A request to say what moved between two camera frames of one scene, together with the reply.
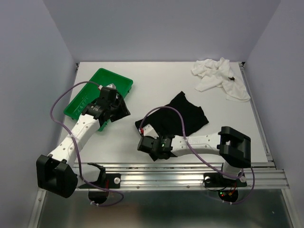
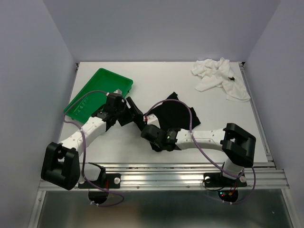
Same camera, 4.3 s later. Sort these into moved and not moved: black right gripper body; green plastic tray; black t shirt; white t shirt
Moved: black right gripper body; black t shirt
Not moved: white t shirt; green plastic tray
